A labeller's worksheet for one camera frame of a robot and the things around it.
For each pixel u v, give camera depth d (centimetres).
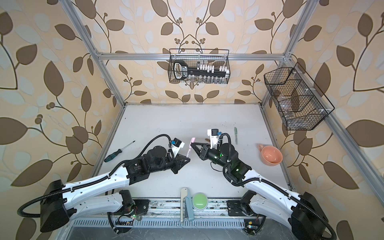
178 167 63
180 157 70
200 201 75
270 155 91
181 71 85
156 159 56
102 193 49
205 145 65
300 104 74
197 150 68
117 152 94
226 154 56
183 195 75
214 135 66
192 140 71
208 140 99
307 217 39
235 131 105
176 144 64
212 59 91
